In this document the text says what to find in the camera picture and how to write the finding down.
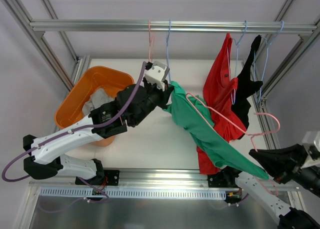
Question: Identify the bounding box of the orange plastic tub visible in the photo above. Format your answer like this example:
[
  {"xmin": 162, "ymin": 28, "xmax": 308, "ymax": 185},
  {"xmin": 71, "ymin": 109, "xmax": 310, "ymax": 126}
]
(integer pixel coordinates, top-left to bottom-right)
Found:
[{"xmin": 54, "ymin": 65, "xmax": 136, "ymax": 147}]

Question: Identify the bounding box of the blue hanger of grey top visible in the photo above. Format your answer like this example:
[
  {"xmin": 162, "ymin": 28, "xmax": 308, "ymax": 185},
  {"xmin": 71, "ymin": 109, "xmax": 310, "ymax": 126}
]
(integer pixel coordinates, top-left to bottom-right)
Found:
[{"xmin": 166, "ymin": 19, "xmax": 172, "ymax": 84}]

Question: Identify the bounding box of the green tank top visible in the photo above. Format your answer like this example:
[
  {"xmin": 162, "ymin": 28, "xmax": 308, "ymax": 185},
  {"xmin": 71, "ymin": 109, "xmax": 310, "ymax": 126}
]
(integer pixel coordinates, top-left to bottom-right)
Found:
[{"xmin": 165, "ymin": 81, "xmax": 269, "ymax": 180}]

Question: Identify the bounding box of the slotted white cable duct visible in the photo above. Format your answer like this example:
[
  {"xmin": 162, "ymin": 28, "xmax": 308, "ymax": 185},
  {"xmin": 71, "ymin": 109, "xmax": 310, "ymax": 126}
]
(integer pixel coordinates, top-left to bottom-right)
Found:
[{"xmin": 39, "ymin": 187, "xmax": 227, "ymax": 200}]

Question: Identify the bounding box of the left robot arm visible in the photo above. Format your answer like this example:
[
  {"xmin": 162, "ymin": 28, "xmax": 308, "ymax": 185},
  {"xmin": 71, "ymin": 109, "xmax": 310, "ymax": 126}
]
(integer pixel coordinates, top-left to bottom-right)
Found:
[{"xmin": 23, "ymin": 79, "xmax": 174, "ymax": 186}]

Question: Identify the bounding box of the grey tank top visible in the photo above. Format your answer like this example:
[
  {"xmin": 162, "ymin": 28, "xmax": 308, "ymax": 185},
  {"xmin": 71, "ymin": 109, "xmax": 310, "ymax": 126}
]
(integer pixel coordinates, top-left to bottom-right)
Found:
[{"xmin": 82, "ymin": 88, "xmax": 115, "ymax": 117}]

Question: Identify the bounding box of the black tank top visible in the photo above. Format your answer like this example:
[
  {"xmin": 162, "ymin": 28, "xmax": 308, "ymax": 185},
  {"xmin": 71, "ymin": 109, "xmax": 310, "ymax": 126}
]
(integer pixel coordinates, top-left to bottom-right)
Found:
[{"xmin": 231, "ymin": 35, "xmax": 263, "ymax": 129}]

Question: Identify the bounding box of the aluminium hanging rail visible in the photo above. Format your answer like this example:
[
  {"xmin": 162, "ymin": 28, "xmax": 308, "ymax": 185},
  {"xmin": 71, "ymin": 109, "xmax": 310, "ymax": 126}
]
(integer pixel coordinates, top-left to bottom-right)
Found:
[{"xmin": 29, "ymin": 19, "xmax": 318, "ymax": 36}]

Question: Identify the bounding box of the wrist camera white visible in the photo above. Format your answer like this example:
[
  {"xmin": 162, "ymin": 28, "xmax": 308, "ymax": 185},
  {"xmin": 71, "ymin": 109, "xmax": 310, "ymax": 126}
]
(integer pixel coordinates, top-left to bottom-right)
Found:
[
  {"xmin": 144, "ymin": 61, "xmax": 170, "ymax": 91},
  {"xmin": 301, "ymin": 130, "xmax": 320, "ymax": 169}
]

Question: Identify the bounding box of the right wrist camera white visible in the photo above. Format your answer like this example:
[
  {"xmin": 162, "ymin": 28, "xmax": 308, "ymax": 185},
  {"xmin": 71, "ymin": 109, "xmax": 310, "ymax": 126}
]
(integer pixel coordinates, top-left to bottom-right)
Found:
[{"xmin": 301, "ymin": 130, "xmax": 320, "ymax": 169}]

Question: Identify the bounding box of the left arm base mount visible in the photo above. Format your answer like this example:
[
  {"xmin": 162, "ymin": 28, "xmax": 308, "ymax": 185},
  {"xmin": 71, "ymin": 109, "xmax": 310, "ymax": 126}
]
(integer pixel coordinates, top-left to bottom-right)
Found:
[{"xmin": 104, "ymin": 169, "xmax": 120, "ymax": 186}]

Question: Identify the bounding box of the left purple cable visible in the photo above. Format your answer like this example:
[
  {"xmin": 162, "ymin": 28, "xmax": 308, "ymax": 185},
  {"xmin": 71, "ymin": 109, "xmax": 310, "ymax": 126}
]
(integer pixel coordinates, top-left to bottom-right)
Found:
[{"xmin": 1, "ymin": 61, "xmax": 151, "ymax": 183}]

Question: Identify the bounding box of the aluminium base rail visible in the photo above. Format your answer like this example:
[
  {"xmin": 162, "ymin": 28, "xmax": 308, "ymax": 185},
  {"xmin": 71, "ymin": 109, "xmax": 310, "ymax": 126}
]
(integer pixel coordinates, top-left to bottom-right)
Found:
[{"xmin": 28, "ymin": 168, "xmax": 302, "ymax": 191}]

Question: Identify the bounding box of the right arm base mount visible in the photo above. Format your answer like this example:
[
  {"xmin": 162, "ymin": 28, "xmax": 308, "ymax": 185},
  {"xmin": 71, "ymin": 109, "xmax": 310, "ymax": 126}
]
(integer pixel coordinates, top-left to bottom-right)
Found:
[{"xmin": 207, "ymin": 166, "xmax": 249, "ymax": 207}]

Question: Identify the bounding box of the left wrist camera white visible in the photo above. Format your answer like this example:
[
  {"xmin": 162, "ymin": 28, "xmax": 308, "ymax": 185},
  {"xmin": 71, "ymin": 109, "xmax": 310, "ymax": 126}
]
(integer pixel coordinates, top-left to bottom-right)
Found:
[{"xmin": 144, "ymin": 61, "xmax": 170, "ymax": 91}]

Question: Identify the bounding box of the blue hanger of red top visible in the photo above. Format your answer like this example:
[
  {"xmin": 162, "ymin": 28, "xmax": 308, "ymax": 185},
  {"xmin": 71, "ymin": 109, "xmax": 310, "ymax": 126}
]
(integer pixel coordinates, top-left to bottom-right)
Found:
[{"xmin": 226, "ymin": 20, "xmax": 248, "ymax": 105}]

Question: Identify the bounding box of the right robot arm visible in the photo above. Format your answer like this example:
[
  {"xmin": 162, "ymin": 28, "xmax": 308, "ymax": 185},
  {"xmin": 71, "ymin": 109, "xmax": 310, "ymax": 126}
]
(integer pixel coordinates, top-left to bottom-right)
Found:
[{"xmin": 223, "ymin": 143, "xmax": 320, "ymax": 229}]

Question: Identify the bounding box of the red tank top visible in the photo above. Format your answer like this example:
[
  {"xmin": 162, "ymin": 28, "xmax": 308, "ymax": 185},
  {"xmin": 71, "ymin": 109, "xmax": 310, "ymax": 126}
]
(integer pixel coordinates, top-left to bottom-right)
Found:
[{"xmin": 196, "ymin": 33, "xmax": 247, "ymax": 175}]

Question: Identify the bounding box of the blue hanger of black top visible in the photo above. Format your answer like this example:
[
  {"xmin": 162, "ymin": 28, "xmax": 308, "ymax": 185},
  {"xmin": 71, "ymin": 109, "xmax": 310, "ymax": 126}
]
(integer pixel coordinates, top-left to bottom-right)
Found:
[{"xmin": 253, "ymin": 20, "xmax": 285, "ymax": 105}]

